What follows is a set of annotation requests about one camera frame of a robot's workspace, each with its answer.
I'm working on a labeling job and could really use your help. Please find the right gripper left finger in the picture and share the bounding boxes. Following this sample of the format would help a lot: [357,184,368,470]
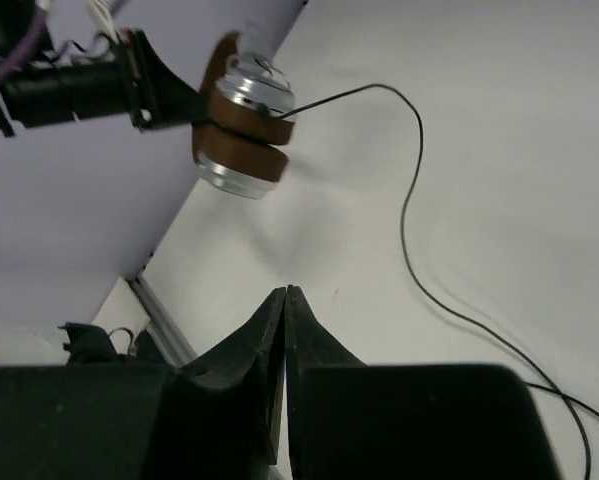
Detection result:
[0,288,285,479]

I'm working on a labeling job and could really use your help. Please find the thin black headphone cable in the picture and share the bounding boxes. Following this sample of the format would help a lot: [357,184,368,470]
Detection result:
[278,83,599,480]

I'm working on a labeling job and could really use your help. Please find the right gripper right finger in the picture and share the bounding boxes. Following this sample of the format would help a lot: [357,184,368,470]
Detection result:
[284,286,560,479]

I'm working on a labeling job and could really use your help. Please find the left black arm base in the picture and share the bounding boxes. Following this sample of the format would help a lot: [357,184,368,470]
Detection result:
[59,323,151,367]

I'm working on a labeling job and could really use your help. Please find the brown silver headphones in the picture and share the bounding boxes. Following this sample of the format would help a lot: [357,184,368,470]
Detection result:
[192,30,296,200]

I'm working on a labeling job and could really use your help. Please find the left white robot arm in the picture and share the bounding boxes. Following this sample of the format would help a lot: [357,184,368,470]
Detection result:
[0,1,209,137]

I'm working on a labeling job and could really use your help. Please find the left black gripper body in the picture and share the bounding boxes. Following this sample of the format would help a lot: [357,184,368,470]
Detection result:
[0,42,154,129]

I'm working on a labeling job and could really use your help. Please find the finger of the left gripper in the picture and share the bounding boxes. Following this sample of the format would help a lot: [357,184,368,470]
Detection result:
[132,29,209,128]

